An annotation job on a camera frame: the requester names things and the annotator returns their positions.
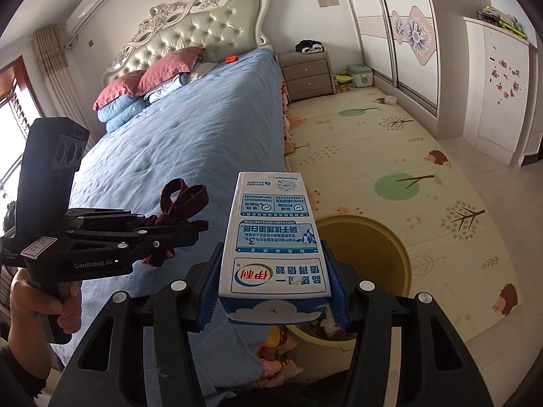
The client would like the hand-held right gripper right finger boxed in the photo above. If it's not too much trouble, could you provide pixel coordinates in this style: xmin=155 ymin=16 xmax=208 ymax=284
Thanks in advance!
xmin=320 ymin=239 xmax=495 ymax=407

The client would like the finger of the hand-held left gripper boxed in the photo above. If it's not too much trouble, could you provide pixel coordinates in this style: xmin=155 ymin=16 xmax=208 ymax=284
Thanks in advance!
xmin=106 ymin=227 xmax=200 ymax=261
xmin=63 ymin=208 xmax=200 ymax=235

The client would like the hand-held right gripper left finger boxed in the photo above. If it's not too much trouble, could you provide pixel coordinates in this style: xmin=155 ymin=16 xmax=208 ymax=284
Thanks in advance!
xmin=48 ymin=241 xmax=225 ymax=407

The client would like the dark maroon cloth piece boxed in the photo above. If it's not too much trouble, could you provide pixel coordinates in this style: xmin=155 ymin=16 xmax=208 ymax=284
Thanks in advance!
xmin=142 ymin=178 xmax=210 ymax=267

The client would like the yellow round bin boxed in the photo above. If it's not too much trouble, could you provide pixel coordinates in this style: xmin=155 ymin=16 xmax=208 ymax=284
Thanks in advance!
xmin=278 ymin=215 xmax=412 ymax=342

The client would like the white and blue milk carton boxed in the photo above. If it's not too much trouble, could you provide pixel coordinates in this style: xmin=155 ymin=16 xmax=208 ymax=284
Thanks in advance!
xmin=217 ymin=172 xmax=334 ymax=325

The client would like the person's left forearm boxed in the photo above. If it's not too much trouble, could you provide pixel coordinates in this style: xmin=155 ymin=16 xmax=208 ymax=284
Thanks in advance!
xmin=0 ymin=322 xmax=56 ymax=407

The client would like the person's left hand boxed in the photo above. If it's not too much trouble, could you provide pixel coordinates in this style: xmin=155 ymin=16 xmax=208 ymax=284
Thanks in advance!
xmin=7 ymin=268 xmax=83 ymax=342

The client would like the printed bed skirt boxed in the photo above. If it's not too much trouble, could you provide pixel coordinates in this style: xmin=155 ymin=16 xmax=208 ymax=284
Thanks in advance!
xmin=255 ymin=82 xmax=323 ymax=386

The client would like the light blue pillow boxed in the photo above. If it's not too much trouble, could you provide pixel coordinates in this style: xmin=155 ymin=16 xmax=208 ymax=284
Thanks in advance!
xmin=97 ymin=93 xmax=149 ymax=133

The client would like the beige curtain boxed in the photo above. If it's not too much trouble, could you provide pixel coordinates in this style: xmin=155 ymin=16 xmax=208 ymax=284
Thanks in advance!
xmin=33 ymin=24 xmax=88 ymax=125

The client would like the bed with blue sheet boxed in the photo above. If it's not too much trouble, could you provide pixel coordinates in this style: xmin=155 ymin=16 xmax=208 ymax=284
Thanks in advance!
xmin=51 ymin=47 xmax=289 ymax=407

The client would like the small pink pillow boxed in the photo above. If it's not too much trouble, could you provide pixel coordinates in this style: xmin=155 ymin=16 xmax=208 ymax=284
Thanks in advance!
xmin=93 ymin=70 xmax=147 ymax=112

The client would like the blue and white pillow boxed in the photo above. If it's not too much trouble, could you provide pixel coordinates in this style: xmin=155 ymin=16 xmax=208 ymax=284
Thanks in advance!
xmin=144 ymin=72 xmax=200 ymax=103

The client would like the cream tree print play mat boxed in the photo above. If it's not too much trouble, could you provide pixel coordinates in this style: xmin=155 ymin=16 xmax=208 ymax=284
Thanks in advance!
xmin=282 ymin=86 xmax=523 ymax=342

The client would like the large pink pillow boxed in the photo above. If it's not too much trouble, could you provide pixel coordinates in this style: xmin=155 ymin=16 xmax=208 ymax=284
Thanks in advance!
xmin=136 ymin=46 xmax=205 ymax=96

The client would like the white air conditioner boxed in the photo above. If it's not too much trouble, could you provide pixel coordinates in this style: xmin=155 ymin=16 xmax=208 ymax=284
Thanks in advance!
xmin=63 ymin=0 xmax=115 ymax=37

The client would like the pale green tufted headboard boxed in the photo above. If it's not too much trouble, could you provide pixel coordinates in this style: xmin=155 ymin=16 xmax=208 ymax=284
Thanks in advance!
xmin=103 ymin=0 xmax=272 ymax=86

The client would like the grey brown nightstand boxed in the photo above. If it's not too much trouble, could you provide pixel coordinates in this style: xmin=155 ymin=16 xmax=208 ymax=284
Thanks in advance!
xmin=278 ymin=47 xmax=336 ymax=103

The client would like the green storage box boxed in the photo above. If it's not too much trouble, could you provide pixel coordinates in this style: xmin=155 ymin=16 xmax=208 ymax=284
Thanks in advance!
xmin=347 ymin=64 xmax=375 ymax=89

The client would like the white cabinet with stickers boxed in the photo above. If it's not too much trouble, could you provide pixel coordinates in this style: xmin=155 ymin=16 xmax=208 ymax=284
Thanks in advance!
xmin=462 ymin=16 xmax=539 ymax=166

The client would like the white sliding door wardrobe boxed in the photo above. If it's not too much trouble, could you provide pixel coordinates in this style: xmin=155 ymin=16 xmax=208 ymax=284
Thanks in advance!
xmin=339 ymin=0 xmax=467 ymax=136

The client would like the clutter pile with green items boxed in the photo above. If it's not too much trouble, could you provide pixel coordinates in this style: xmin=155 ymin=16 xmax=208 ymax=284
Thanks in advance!
xmin=479 ymin=6 xmax=529 ymax=40

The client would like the window with brown frame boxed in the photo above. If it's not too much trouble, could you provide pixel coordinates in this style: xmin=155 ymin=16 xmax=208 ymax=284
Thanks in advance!
xmin=0 ymin=55 xmax=35 ymax=204

